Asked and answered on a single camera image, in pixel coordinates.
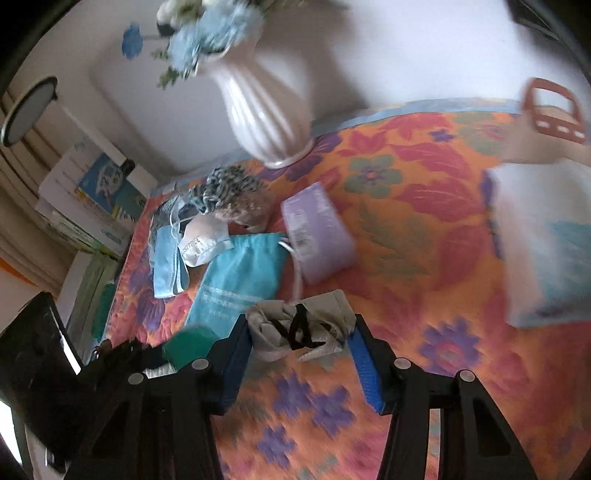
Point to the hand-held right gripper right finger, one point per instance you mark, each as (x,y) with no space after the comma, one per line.
(367,369)

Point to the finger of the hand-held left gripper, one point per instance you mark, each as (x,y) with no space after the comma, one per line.
(115,353)

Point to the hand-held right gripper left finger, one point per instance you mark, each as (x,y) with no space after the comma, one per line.
(233,364)

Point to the green tissue packet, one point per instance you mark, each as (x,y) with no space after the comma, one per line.
(189,346)

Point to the teal cloth bag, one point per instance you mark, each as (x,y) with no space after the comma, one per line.
(240,281)

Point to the blue face mask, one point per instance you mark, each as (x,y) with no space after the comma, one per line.
(166,263)

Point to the white packaged face mask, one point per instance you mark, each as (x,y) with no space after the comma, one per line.
(203,244)

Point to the green plastic sheet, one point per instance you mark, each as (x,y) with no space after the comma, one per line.
(104,304)

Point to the row of books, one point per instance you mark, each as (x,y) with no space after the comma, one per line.
(69,217)

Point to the purple packet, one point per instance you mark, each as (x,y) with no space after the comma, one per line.
(318,230)

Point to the brown fuzzy scrunchie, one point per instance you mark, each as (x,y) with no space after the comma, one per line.
(249,207)

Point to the floral quilted tablecloth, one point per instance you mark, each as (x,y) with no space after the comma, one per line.
(415,207)

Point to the blue cover workbook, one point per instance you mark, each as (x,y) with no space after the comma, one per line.
(104,180)

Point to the striped fabric scrunchie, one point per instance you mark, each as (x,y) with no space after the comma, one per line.
(221,184)

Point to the white blue tissue pack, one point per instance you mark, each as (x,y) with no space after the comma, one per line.
(540,230)

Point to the white ribbed vase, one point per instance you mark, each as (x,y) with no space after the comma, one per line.
(263,115)

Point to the round black rimmed mirror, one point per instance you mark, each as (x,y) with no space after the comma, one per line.
(30,110)

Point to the blue artificial flowers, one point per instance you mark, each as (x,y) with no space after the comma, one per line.
(203,32)

